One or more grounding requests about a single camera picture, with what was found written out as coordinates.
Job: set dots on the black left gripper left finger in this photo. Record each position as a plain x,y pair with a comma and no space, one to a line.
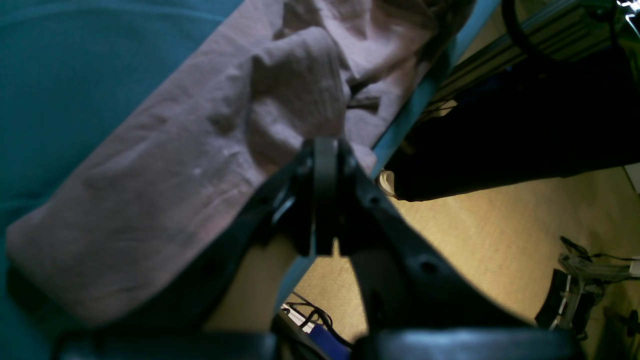
168,327

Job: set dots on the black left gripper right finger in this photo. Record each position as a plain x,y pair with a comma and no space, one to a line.
417,306

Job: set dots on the pink T-shirt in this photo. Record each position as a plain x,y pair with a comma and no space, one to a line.
112,240

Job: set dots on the teal table cloth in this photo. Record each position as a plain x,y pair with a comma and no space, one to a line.
72,72

